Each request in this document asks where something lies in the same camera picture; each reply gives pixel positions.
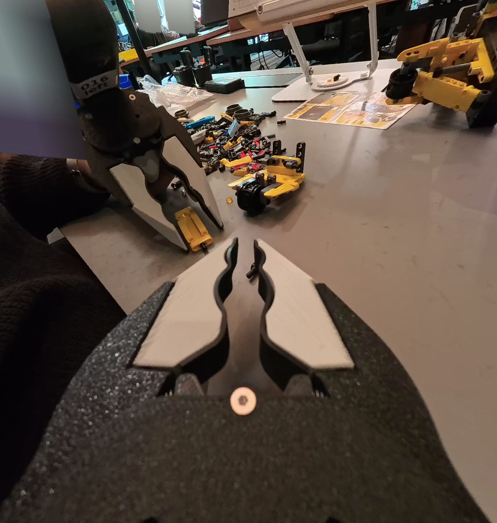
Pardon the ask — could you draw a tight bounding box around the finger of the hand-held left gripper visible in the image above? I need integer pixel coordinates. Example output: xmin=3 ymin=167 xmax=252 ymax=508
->
xmin=109 ymin=164 xmax=190 ymax=252
xmin=162 ymin=136 xmax=224 ymax=230

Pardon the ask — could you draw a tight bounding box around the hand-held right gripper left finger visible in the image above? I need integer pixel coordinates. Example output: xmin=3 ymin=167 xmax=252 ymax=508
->
xmin=132 ymin=238 xmax=239 ymax=372

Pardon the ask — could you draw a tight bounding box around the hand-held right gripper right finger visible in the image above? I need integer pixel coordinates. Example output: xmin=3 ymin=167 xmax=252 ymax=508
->
xmin=254 ymin=239 xmax=355 ymax=373

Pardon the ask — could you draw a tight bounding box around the pile of toy building pieces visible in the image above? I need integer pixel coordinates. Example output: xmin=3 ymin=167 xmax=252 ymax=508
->
xmin=173 ymin=104 xmax=282 ymax=174

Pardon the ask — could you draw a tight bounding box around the yellow rectangular panel piece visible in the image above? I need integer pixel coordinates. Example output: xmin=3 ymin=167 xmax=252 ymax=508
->
xmin=174 ymin=206 xmax=213 ymax=251

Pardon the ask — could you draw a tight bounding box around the person's left forearm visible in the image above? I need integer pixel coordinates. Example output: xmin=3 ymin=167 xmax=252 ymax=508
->
xmin=0 ymin=154 xmax=110 ymax=242

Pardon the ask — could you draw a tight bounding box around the person's left hand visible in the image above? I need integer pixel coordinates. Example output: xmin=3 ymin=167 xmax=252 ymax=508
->
xmin=78 ymin=159 xmax=110 ymax=193

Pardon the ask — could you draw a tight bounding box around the clear plastic bag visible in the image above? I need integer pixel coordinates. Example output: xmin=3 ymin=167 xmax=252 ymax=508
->
xmin=140 ymin=75 xmax=214 ymax=109

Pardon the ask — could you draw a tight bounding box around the black metal pole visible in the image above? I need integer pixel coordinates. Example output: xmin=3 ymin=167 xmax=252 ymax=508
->
xmin=115 ymin=0 xmax=157 ymax=90

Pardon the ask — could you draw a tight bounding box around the black battery charger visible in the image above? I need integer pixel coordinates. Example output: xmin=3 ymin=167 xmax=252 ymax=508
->
xmin=174 ymin=51 xmax=196 ymax=87
xmin=193 ymin=48 xmax=213 ymax=86

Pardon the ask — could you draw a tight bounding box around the small yellow toy wheel assembly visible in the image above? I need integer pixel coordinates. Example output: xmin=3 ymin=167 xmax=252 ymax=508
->
xmin=228 ymin=141 xmax=307 ymax=217

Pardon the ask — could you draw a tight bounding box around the black power bank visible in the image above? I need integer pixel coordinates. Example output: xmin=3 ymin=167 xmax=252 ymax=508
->
xmin=205 ymin=78 xmax=246 ymax=95

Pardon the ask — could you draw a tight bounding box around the white book stand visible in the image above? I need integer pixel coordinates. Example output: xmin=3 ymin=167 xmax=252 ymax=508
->
xmin=228 ymin=0 xmax=402 ymax=104

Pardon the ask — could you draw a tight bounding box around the person's dark clothing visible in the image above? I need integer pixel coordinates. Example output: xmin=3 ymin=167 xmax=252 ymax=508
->
xmin=0 ymin=192 xmax=126 ymax=511

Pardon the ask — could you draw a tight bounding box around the yellow grey sticker sheet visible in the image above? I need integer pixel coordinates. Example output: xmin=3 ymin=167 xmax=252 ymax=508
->
xmin=283 ymin=91 xmax=416 ymax=130

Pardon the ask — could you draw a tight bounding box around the large yellow toy vehicle model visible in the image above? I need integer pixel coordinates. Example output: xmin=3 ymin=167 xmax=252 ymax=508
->
xmin=385 ymin=0 xmax=497 ymax=129

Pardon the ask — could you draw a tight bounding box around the grey table cable hatch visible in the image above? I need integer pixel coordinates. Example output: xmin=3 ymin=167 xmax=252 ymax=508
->
xmin=242 ymin=73 xmax=304 ymax=88

